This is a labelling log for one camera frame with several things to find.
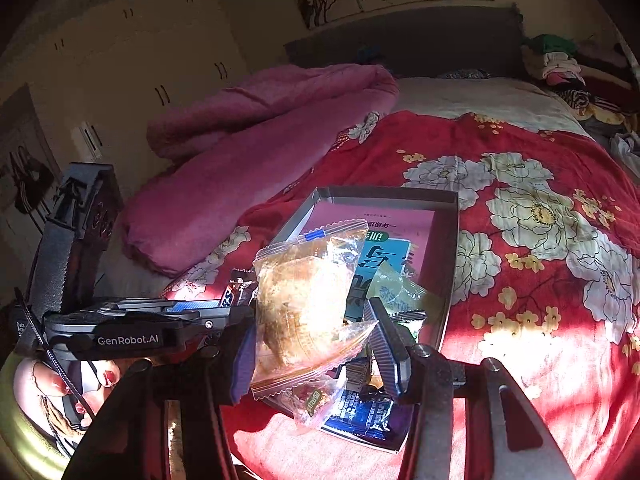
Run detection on person's left hand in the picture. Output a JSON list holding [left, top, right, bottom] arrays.
[[16, 359, 123, 437]]

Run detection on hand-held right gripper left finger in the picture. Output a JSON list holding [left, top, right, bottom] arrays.
[[62, 305, 258, 480]]

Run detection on metal tray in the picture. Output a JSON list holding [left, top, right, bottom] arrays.
[[260, 186, 460, 453]]

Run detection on black cable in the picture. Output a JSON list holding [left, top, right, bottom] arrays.
[[15, 287, 101, 461]]

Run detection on pile of clothes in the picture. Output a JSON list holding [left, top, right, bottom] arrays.
[[520, 32, 640, 126]]

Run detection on pink fleece blanket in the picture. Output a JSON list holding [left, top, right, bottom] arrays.
[[120, 64, 401, 278]]

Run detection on clear pastry packet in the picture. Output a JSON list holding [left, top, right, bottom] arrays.
[[250, 217, 378, 403]]

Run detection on grey headboard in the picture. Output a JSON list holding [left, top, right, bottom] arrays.
[[285, 4, 531, 81]]

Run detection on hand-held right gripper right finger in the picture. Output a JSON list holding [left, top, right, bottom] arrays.
[[363, 298, 576, 480]]

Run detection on black hanging bag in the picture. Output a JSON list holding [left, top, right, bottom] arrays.
[[10, 155, 56, 216]]

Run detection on red floral blanket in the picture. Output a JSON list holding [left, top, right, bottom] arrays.
[[162, 110, 640, 480]]

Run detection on small orange snack packet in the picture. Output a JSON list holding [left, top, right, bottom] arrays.
[[280, 377, 341, 433]]

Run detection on white bedsheet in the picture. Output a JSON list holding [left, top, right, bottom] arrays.
[[392, 77, 593, 136]]

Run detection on blue snack packet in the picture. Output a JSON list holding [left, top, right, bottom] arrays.
[[325, 387, 396, 441]]

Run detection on dark snack packet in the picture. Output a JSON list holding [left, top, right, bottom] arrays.
[[220, 267, 261, 311]]

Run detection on beige wardrobe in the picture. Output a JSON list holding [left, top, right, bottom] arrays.
[[0, 0, 251, 241]]

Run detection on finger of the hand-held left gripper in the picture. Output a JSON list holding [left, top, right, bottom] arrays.
[[99, 296, 227, 314], [174, 306, 254, 334]]

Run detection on small green snack packet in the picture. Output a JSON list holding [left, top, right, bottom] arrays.
[[367, 262, 446, 328]]

